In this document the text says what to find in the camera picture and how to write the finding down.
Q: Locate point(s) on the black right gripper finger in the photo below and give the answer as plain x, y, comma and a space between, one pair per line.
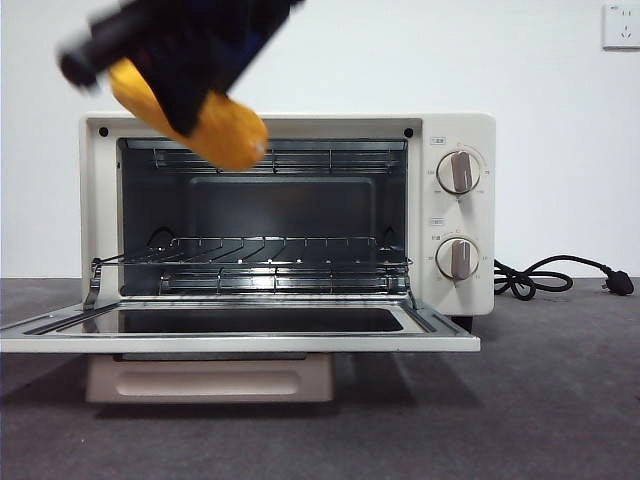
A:
185, 95

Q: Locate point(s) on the yellow corn cob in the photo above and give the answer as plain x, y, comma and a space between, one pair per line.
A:
235, 135

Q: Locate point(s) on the glass oven door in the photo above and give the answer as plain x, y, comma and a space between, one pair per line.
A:
250, 344

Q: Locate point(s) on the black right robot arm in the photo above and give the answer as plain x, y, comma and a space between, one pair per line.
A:
200, 25

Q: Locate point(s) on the cream Toshiba toaster oven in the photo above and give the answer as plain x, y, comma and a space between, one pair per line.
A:
475, 300

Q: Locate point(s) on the black oven foot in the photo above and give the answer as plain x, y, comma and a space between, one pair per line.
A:
462, 323

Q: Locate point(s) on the cream temperature knob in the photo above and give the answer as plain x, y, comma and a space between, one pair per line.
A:
458, 172

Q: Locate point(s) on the cream timer knob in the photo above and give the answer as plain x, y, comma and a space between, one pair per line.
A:
457, 260

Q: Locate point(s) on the white wall socket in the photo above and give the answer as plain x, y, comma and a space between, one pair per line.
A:
622, 30

